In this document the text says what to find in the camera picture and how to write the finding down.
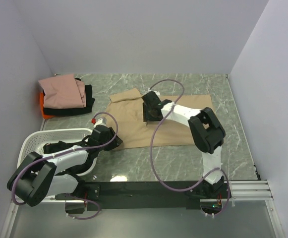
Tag beige t shirt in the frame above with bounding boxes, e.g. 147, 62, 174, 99
105, 88, 214, 149

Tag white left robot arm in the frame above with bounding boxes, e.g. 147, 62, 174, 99
7, 123, 123, 207

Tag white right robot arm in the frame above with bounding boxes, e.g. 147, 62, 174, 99
142, 91, 231, 199

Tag folded black t shirt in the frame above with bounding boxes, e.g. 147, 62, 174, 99
42, 84, 95, 117

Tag black clothes in basket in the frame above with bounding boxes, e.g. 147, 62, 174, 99
43, 140, 97, 176

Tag folded pink t shirt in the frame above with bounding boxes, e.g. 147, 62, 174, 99
38, 74, 86, 109

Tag folded orange t shirt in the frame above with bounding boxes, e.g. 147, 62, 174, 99
39, 92, 53, 119

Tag white plastic laundry basket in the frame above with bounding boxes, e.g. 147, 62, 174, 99
17, 128, 92, 167

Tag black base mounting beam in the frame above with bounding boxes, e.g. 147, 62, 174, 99
55, 180, 231, 214

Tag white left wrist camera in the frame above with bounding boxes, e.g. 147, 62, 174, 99
91, 117, 107, 127

